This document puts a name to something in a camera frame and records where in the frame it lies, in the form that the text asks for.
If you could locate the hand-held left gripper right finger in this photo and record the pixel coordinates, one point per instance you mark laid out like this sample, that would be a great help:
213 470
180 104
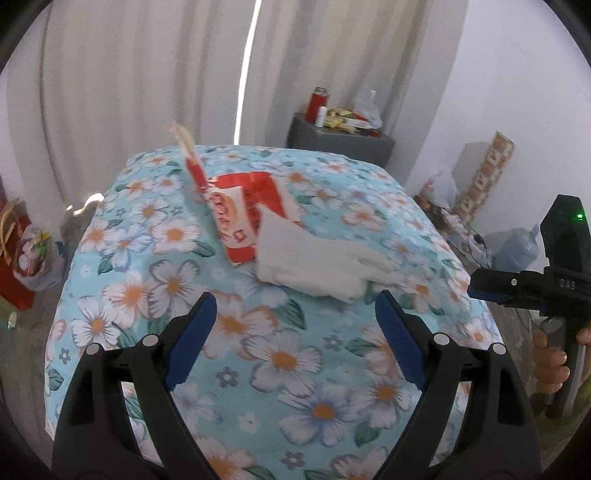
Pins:
401 341

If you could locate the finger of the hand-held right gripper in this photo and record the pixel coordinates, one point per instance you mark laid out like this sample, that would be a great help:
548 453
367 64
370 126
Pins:
503 282

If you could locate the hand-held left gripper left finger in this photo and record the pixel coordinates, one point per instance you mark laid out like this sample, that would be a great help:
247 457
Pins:
194 337

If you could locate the white cloth glove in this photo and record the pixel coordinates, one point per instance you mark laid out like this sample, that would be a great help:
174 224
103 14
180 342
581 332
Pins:
304 258

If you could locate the red and white snack packet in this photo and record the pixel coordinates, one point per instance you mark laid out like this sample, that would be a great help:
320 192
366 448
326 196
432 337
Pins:
240 217

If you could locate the red and white chopstick wrapper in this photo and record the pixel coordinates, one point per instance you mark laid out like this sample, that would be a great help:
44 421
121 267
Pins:
194 166

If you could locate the person's right hand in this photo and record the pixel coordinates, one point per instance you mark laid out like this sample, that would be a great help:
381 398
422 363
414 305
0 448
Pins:
551 369

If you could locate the blue water jug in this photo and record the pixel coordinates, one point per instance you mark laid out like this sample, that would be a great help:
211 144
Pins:
517 249

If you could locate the floral blue cloth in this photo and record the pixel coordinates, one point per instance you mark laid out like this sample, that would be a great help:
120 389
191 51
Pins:
286 355

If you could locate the patterned cardboard box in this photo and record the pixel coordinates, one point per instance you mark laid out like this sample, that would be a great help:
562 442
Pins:
487 175

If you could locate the white plastic bag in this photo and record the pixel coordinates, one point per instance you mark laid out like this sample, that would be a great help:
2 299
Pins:
441 189

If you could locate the grey board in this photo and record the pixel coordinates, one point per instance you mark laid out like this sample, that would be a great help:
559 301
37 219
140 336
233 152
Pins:
466 166

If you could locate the red gift bag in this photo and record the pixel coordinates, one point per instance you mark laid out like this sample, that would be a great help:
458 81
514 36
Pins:
14 277

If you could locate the grey cabinet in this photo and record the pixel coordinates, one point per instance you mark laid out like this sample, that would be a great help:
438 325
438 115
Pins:
341 143

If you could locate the clear plastic bag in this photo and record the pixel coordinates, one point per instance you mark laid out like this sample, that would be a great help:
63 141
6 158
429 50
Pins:
368 108

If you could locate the yellow packets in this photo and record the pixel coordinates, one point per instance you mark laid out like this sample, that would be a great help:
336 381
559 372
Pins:
339 119

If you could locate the small white bottle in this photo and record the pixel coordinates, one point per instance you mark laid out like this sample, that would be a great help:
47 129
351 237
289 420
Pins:
322 116

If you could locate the beige curtain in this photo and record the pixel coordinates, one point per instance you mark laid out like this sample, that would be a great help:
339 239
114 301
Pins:
138 92

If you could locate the red thermos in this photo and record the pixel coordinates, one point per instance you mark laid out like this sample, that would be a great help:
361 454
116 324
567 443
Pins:
316 104

